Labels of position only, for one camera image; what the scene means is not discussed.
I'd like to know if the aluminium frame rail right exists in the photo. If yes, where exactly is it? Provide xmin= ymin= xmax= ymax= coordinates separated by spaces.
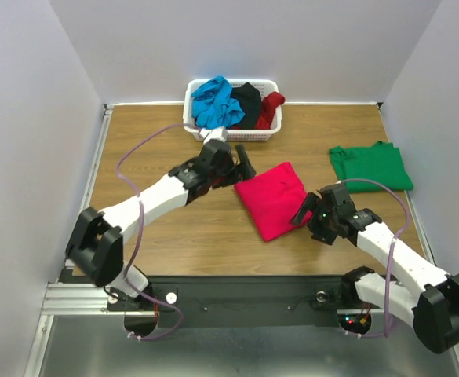
xmin=403 ymin=190 xmax=459 ymax=377

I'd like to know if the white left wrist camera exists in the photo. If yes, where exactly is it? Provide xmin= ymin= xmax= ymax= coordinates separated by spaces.
xmin=198 ymin=126 xmax=228 ymax=144

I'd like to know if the green folded t shirt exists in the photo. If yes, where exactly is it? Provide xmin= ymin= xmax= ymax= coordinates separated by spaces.
xmin=329 ymin=141 xmax=414 ymax=192

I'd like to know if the dark red t shirt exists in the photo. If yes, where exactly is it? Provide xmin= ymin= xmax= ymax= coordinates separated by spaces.
xmin=254 ymin=91 xmax=285 ymax=130

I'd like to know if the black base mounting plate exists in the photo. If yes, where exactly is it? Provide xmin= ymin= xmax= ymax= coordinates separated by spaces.
xmin=58 ymin=274 xmax=391 ymax=329

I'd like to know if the pink red t shirt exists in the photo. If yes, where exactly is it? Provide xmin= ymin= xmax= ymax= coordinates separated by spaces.
xmin=235 ymin=162 xmax=307 ymax=242

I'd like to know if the aluminium frame rail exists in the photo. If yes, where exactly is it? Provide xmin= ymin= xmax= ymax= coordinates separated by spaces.
xmin=64 ymin=104 xmax=115 ymax=270
xmin=403 ymin=190 xmax=459 ymax=377

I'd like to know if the blue t shirt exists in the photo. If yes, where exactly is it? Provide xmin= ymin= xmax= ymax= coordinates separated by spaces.
xmin=191 ymin=75 xmax=244 ymax=130

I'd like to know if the white plastic basket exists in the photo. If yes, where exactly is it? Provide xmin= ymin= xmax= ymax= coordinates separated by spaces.
xmin=183 ymin=75 xmax=286 ymax=142

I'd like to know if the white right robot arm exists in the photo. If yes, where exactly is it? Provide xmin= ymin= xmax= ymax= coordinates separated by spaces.
xmin=290 ymin=181 xmax=459 ymax=354

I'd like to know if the black t shirt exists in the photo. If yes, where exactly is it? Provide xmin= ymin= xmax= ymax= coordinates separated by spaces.
xmin=231 ymin=82 xmax=262 ymax=130

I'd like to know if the aluminium frame rail left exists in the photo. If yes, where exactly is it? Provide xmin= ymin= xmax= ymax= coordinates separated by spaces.
xmin=64 ymin=104 xmax=115 ymax=270

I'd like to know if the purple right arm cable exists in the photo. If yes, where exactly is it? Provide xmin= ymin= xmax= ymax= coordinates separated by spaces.
xmin=338 ymin=178 xmax=411 ymax=339

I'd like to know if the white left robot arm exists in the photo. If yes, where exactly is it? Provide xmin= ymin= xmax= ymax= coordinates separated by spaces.
xmin=65 ymin=139 xmax=256 ymax=309

